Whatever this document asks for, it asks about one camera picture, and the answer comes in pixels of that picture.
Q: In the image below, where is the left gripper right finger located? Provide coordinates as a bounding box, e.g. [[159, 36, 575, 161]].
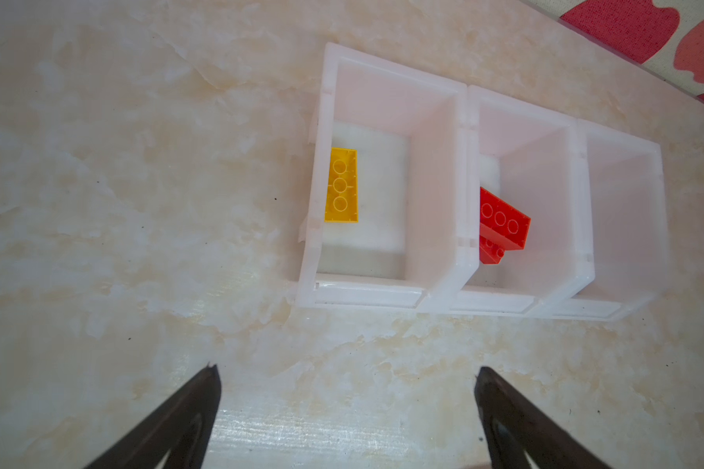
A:
[[474, 367, 608, 468]]

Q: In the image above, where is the red lego brick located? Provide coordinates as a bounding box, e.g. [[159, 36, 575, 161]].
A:
[[479, 236, 505, 265], [479, 188, 531, 251]]

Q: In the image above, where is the small yellow lego brick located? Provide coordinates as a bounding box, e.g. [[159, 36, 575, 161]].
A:
[[325, 148, 359, 223]]

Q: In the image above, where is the white three-compartment plastic bin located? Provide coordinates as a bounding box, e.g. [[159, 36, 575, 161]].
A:
[[295, 43, 671, 322]]

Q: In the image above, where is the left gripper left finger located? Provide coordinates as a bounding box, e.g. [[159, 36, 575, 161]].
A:
[[88, 365, 222, 468]]

